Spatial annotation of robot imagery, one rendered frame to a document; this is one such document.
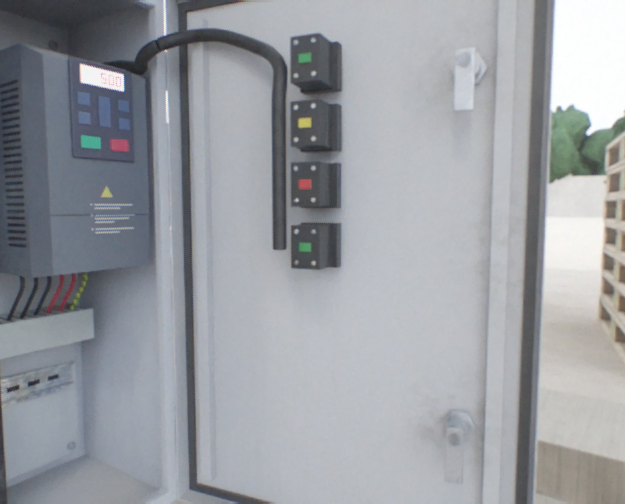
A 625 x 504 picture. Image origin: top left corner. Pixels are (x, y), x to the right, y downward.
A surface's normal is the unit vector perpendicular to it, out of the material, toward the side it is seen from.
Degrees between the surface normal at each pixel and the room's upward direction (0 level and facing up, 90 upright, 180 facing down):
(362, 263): 90
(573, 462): 90
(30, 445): 90
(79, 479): 0
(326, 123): 90
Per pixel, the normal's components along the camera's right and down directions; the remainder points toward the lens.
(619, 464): -0.57, 0.07
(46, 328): 0.82, 0.05
